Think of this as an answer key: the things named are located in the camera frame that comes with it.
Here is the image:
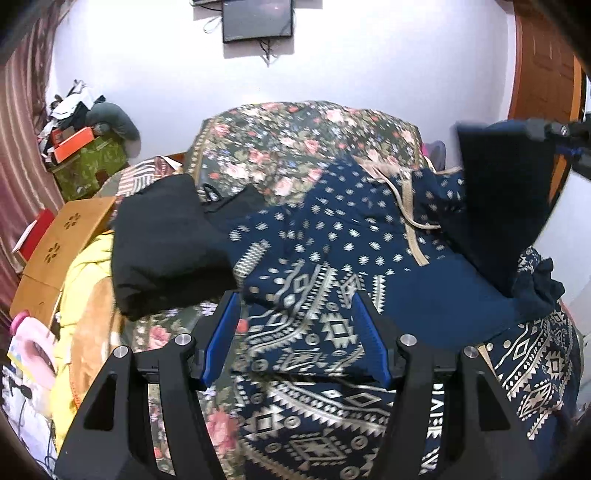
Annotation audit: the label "green patterned box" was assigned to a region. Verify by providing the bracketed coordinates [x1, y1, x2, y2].
[50, 136, 130, 202]

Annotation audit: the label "pink bottle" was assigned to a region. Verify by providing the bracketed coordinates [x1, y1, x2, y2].
[8, 311, 59, 385]

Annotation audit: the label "red box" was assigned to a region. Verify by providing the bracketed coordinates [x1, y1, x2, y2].
[11, 209, 56, 265]

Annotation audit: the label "grey cloth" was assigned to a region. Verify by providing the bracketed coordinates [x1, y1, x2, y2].
[85, 102, 141, 142]

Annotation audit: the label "black garment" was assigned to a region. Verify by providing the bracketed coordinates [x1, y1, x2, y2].
[112, 174, 267, 321]

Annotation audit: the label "purple bag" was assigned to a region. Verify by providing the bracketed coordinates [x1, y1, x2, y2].
[420, 141, 448, 171]

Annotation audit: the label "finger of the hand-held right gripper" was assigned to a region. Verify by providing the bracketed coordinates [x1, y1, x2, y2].
[555, 137, 591, 177]
[524, 117, 591, 140]

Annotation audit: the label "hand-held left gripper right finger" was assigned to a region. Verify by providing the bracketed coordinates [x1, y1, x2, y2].
[350, 292, 543, 480]

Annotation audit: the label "navy patterned garment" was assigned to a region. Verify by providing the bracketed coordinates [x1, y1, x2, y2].
[217, 121, 583, 480]

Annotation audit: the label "floral quilt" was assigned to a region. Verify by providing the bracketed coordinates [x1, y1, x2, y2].
[122, 100, 446, 480]

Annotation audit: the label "wooden lap desk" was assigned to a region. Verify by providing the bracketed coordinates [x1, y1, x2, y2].
[9, 196, 117, 329]

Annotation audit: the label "small wall monitor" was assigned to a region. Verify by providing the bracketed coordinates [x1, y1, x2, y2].
[222, 0, 294, 44]

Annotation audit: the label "striped red curtain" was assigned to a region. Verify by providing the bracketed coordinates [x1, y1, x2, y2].
[0, 14, 77, 319]

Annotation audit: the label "striped patchwork cloth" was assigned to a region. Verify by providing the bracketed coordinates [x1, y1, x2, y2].
[95, 154, 186, 200]

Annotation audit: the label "orange box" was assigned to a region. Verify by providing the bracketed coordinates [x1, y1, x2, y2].
[50, 127, 96, 163]

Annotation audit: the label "yellow blanket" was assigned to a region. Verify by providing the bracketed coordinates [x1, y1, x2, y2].
[48, 231, 136, 462]

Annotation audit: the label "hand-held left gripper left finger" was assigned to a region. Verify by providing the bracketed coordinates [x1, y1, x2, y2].
[55, 291, 242, 480]

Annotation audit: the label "black hanging monitor cable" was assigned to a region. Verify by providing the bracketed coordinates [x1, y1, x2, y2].
[257, 39, 283, 66]

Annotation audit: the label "pile of clutter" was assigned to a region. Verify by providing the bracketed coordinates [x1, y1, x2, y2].
[39, 79, 107, 139]

